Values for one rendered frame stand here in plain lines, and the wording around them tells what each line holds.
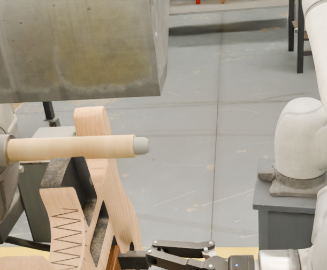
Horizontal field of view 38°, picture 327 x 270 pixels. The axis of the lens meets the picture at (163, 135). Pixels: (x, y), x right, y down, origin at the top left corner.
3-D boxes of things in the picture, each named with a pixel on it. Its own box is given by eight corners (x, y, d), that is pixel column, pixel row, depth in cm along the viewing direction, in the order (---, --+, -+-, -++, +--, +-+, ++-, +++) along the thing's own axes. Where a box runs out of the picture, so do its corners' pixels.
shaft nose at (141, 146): (137, 148, 67) (134, 158, 65) (135, 134, 66) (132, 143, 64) (151, 148, 67) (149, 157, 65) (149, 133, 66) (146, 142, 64)
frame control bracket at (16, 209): (-16, 245, 90) (-22, 228, 89) (22, 188, 107) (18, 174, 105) (4, 245, 90) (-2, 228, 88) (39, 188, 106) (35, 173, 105)
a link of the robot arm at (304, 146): (274, 152, 158) (274, 91, 148) (333, 154, 153) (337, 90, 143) (273, 179, 144) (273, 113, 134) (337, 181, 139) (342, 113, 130)
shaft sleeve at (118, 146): (19, 153, 71) (10, 165, 68) (13, 134, 69) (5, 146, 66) (138, 149, 68) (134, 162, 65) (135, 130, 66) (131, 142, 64)
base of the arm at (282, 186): (260, 165, 163) (260, 150, 160) (329, 167, 157) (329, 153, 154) (256, 195, 147) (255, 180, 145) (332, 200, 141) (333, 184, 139)
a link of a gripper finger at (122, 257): (145, 257, 72) (146, 253, 73) (100, 256, 73) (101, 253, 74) (148, 269, 74) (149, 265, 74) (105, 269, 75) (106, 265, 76)
